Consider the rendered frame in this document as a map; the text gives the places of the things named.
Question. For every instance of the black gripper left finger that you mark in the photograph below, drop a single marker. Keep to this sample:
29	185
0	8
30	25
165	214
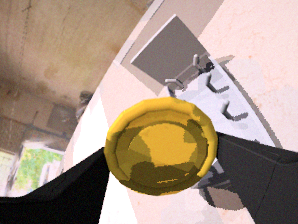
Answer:
74	197

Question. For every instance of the yellow round plate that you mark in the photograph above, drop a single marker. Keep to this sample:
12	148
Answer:
161	146

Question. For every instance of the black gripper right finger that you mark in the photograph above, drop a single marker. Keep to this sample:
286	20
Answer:
265	177

